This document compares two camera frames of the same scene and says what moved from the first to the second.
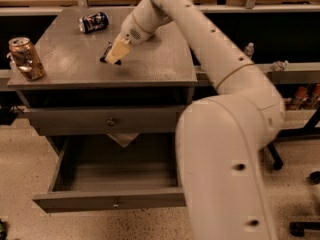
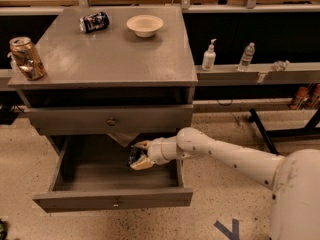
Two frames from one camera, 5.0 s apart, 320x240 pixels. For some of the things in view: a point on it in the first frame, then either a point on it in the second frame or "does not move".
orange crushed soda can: (24, 56) does not move
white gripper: (130, 32) -> (154, 151)
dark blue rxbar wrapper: (103, 58) -> (135, 153)
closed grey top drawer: (84, 120) does not move
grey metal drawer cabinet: (119, 120) does not move
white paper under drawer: (124, 139) does not move
